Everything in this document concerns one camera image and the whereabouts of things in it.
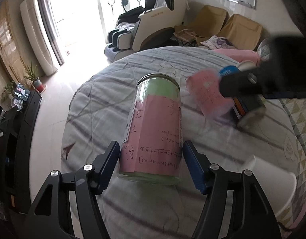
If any clear cup pink green paper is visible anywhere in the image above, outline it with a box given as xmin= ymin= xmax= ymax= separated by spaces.
xmin=119 ymin=73 xmax=182 ymax=185

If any pink plastic cup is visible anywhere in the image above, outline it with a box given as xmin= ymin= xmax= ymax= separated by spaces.
xmin=186 ymin=68 xmax=234 ymax=119

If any white paper cup far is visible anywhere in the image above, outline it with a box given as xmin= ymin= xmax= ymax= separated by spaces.
xmin=237 ymin=61 xmax=257 ymax=71

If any white paper cup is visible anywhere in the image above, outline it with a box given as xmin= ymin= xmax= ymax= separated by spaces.
xmin=240 ymin=155 xmax=297 ymax=217
xmin=237 ymin=61 xmax=257 ymax=71

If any white paper cup near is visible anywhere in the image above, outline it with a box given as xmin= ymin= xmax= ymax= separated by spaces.
xmin=240 ymin=155 xmax=297 ymax=217

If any patterned quilt cover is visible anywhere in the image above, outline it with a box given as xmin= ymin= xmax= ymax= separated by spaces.
xmin=256 ymin=38 xmax=306 ymax=239

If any pink towel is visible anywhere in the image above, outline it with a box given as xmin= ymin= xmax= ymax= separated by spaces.
xmin=214 ymin=49 xmax=261 ymax=65

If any blue metal can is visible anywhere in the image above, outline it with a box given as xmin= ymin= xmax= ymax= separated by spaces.
xmin=218 ymin=65 xmax=266 ymax=127

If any tan covered sofa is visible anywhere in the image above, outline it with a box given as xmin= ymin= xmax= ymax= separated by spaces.
xmin=174 ymin=5 xmax=262 ymax=50

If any striped grey tablecloth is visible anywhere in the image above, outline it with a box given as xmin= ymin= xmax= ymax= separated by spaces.
xmin=62 ymin=46 xmax=306 ymax=238

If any purple patterned pillow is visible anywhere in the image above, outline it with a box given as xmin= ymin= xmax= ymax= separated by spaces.
xmin=200 ymin=35 xmax=236 ymax=50

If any black TV cabinet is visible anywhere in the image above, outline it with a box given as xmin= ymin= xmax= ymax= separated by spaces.
xmin=0 ymin=91 xmax=42 ymax=214

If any framed photo on cabinet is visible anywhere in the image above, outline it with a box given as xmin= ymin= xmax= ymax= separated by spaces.
xmin=14 ymin=83 xmax=31 ymax=101

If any small potted plant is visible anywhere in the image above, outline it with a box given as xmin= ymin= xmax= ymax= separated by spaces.
xmin=1 ymin=80 xmax=16 ymax=102

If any potted plant red pot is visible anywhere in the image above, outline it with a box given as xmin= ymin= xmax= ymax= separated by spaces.
xmin=24 ymin=64 xmax=47 ymax=95

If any white massage chair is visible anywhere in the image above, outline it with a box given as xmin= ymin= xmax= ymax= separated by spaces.
xmin=104 ymin=0 xmax=189 ymax=62

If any grey curtain left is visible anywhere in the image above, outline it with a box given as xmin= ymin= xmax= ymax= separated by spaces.
xmin=38 ymin=0 xmax=64 ymax=66

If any white standing air conditioner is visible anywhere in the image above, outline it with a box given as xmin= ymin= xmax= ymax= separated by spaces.
xmin=20 ymin=0 xmax=59 ymax=76

